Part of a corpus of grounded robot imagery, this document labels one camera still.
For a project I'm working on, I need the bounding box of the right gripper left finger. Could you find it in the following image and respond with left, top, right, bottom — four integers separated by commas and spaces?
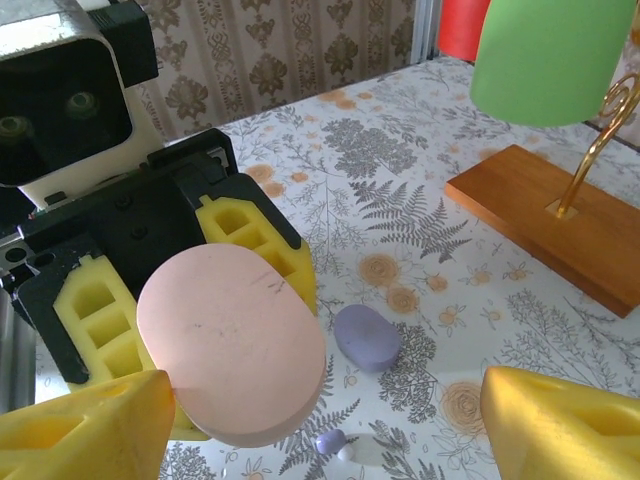
0, 368, 177, 480

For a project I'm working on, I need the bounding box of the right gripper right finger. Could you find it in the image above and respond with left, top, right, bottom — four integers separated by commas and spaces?
478, 364, 640, 480

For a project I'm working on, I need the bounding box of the peach earbud charging case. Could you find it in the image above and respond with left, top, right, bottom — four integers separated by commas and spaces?
135, 243, 327, 449

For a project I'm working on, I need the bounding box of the periwinkle earbud charging case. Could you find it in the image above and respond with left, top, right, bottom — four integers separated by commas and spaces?
333, 304, 403, 374

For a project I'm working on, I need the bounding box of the periwinkle wireless earbud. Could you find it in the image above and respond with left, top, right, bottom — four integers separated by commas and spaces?
314, 428, 356, 462

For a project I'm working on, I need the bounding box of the floral patterned table cover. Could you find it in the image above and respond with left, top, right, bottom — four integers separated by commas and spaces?
29, 54, 640, 480

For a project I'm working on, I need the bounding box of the red wine glass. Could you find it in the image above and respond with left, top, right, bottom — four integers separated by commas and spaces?
437, 0, 494, 64

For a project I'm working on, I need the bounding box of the green wine glass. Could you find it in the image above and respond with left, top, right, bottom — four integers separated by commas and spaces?
468, 0, 637, 127

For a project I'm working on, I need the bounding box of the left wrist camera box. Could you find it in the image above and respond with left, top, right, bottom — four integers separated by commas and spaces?
0, 0, 161, 209

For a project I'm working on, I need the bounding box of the gold wire rack wooden base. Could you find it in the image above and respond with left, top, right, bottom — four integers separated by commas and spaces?
444, 69, 640, 319

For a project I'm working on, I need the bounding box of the aluminium corner post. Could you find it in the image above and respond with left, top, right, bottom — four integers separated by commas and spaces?
412, 0, 444, 64

